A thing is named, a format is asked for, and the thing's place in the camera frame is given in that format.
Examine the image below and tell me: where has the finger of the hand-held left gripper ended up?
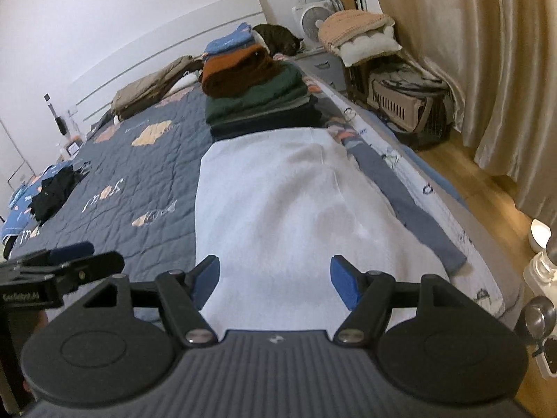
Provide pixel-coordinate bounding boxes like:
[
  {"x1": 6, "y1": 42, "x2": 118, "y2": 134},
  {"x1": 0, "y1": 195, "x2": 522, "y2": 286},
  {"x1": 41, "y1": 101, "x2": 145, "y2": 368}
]
[
  {"x1": 51, "y1": 251, "x2": 125, "y2": 292},
  {"x1": 9, "y1": 241, "x2": 95, "y2": 266}
]

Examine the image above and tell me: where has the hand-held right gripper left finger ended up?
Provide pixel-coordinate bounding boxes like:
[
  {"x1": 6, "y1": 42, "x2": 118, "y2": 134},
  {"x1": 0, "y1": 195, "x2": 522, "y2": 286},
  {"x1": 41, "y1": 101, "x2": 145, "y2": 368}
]
[{"x1": 80, "y1": 255, "x2": 220, "y2": 348}]

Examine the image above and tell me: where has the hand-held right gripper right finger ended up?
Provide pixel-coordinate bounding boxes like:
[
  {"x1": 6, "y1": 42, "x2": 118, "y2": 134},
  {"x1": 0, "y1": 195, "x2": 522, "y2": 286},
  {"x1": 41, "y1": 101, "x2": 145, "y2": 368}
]
[{"x1": 330, "y1": 255, "x2": 477, "y2": 349}]

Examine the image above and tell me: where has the light grey hoodie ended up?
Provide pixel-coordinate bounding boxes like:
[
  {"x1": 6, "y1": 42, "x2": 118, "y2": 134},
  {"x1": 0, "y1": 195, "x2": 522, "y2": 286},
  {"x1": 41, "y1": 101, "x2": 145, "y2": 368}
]
[{"x1": 195, "y1": 127, "x2": 451, "y2": 332}]

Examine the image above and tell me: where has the black clothes pile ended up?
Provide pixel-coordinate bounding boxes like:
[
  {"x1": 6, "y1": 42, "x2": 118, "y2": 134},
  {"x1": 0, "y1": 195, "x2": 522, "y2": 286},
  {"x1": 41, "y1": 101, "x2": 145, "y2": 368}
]
[{"x1": 28, "y1": 163, "x2": 92, "y2": 223}]

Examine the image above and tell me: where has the stack of khaki folded clothes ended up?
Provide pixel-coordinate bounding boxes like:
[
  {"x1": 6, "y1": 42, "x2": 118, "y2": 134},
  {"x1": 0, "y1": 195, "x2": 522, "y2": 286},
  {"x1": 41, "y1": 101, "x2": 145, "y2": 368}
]
[{"x1": 111, "y1": 54, "x2": 205, "y2": 120}]

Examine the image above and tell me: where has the stack of dark folded clothes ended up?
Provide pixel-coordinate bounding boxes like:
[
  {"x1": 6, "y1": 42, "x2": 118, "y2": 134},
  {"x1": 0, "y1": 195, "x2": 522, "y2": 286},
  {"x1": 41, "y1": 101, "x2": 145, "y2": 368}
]
[{"x1": 201, "y1": 22, "x2": 325, "y2": 142}]

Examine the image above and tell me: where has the blue patterned pillow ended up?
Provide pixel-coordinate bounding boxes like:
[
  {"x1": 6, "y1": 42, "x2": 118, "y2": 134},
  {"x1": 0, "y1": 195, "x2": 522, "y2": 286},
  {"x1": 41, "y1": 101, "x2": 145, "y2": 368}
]
[{"x1": 2, "y1": 161, "x2": 77, "y2": 245}]

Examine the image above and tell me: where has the grey quilted bedspread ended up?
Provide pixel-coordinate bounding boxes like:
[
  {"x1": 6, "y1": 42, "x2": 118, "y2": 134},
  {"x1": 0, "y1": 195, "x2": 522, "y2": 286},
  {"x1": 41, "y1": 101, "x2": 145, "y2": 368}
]
[{"x1": 9, "y1": 78, "x2": 468, "y2": 314}]

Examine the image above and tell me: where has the white wardrobe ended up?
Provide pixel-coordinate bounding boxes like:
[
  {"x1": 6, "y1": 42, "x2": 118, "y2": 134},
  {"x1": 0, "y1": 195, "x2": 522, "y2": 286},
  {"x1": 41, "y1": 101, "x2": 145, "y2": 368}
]
[{"x1": 0, "y1": 119, "x2": 36, "y2": 203}]

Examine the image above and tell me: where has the white printed mattress cover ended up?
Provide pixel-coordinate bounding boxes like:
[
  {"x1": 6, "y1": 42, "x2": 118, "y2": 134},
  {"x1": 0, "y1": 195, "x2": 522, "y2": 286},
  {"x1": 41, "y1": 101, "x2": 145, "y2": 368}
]
[{"x1": 305, "y1": 65, "x2": 508, "y2": 318}]

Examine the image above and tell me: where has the black hairbrush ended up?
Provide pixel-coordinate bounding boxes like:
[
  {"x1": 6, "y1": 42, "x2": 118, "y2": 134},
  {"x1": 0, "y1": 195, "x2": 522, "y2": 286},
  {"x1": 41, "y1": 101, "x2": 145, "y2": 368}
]
[{"x1": 46, "y1": 100, "x2": 68, "y2": 136}]

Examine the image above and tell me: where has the blue bed sheet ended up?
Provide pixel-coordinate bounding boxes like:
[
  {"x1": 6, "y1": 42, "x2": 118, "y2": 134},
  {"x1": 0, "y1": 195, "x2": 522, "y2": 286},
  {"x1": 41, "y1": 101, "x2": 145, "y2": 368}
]
[{"x1": 361, "y1": 109, "x2": 471, "y2": 210}]

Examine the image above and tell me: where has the striped patterned cloth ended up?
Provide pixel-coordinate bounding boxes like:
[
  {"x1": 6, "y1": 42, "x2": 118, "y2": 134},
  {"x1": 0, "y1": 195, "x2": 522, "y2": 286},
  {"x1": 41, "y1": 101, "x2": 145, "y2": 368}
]
[{"x1": 326, "y1": 122, "x2": 366, "y2": 146}]

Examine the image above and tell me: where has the beige pet carrier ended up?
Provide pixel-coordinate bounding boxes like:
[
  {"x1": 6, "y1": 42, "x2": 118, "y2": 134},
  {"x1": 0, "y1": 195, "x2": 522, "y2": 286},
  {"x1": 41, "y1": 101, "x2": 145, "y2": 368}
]
[
  {"x1": 348, "y1": 59, "x2": 453, "y2": 151},
  {"x1": 368, "y1": 63, "x2": 449, "y2": 133}
]

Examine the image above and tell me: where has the white pet water dispenser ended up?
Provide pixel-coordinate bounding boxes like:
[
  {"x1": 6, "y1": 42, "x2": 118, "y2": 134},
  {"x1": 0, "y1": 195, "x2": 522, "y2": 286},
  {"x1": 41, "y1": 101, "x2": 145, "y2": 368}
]
[{"x1": 522, "y1": 248, "x2": 557, "y2": 301}]

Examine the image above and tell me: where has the metal pot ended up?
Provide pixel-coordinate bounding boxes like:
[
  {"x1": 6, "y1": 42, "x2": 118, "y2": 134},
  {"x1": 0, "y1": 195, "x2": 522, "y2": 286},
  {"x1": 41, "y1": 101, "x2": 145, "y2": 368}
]
[{"x1": 522, "y1": 295, "x2": 557, "y2": 340}]

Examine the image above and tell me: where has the white folded garment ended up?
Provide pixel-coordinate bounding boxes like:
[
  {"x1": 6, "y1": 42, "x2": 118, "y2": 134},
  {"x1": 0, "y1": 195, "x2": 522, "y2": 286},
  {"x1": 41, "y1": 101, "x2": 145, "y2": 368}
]
[{"x1": 167, "y1": 72, "x2": 203, "y2": 94}]

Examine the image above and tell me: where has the white bowl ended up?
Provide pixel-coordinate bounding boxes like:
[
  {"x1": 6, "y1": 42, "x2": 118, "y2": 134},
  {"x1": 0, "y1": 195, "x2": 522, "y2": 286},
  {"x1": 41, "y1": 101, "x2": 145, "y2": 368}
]
[{"x1": 528, "y1": 218, "x2": 555, "y2": 253}]

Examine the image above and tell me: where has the white feeding stand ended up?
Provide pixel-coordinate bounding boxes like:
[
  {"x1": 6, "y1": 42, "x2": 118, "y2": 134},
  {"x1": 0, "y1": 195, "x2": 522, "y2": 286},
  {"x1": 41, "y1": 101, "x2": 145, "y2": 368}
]
[{"x1": 533, "y1": 335, "x2": 557, "y2": 377}]

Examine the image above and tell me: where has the grey nightstand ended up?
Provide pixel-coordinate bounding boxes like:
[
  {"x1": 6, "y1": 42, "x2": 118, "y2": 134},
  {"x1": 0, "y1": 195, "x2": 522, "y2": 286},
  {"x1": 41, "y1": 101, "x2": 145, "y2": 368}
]
[{"x1": 300, "y1": 50, "x2": 349, "y2": 92}]

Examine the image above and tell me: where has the white headboard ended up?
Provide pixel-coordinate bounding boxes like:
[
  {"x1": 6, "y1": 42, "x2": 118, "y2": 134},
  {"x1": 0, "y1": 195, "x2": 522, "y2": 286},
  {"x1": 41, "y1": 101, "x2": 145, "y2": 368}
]
[{"x1": 65, "y1": 0, "x2": 267, "y2": 125}]

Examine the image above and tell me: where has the tabby cat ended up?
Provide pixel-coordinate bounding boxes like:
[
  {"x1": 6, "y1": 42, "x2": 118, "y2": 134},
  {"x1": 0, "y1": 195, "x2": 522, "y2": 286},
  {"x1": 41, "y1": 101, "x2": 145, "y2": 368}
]
[{"x1": 252, "y1": 24, "x2": 305, "y2": 57}]

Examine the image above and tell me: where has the peach knitted cloth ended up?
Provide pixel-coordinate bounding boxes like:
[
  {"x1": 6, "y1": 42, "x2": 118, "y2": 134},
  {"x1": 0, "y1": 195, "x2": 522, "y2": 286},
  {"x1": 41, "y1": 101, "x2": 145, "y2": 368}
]
[{"x1": 317, "y1": 10, "x2": 397, "y2": 55}]

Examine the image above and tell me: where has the white fan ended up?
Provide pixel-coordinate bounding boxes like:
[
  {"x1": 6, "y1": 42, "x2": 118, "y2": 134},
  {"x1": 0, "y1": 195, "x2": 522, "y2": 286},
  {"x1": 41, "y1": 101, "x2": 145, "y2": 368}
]
[{"x1": 291, "y1": 0, "x2": 344, "y2": 51}]

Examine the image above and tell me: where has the beige curtain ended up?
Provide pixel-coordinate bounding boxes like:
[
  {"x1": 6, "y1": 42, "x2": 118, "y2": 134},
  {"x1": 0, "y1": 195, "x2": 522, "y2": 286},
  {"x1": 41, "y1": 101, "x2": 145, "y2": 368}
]
[{"x1": 370, "y1": 0, "x2": 557, "y2": 223}]

